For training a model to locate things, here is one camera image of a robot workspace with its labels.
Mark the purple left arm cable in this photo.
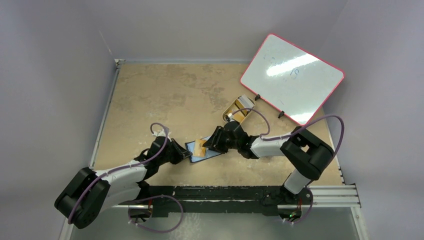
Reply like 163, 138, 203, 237
67, 122, 170, 225

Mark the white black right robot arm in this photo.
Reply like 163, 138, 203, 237
202, 121, 335, 204

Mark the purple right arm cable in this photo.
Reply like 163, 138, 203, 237
225, 107, 345, 163

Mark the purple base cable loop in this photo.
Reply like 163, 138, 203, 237
127, 194, 184, 234

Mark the stack of credit cards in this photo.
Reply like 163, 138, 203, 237
226, 95, 255, 121

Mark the beige oval plastic tray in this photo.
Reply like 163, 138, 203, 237
221, 95, 257, 124

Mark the red framed whiteboard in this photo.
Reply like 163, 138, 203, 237
240, 33, 345, 126

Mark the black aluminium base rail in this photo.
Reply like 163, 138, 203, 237
116, 174, 362, 219

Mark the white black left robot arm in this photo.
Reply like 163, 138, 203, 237
54, 136, 192, 229

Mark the navy blue leather card holder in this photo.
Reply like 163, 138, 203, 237
185, 136, 221, 163

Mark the gold credit card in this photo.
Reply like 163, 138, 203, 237
193, 139, 207, 158

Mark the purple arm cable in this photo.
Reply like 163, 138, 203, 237
225, 107, 345, 163
67, 122, 170, 225

